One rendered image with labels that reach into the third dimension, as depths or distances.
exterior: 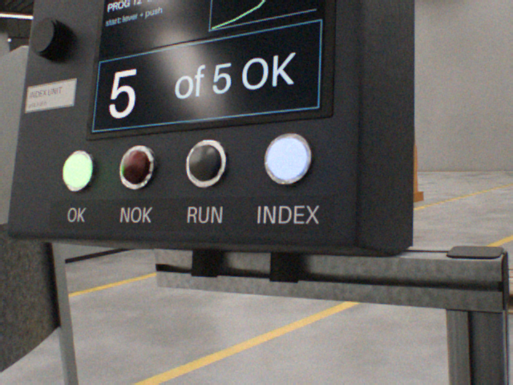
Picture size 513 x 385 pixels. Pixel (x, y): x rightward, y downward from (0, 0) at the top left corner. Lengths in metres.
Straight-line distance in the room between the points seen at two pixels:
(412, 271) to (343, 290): 0.04
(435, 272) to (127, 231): 0.18
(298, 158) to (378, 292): 0.11
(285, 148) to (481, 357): 0.16
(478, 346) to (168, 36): 0.26
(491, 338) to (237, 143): 0.17
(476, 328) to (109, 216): 0.22
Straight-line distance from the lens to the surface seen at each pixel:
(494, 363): 0.34
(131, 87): 0.36
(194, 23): 0.35
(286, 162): 0.28
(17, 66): 6.24
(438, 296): 0.33
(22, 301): 1.81
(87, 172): 0.37
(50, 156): 0.40
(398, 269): 0.34
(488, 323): 0.33
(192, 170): 0.31
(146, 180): 0.33
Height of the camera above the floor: 1.13
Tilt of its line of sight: 5 degrees down
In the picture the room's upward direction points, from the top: 4 degrees counter-clockwise
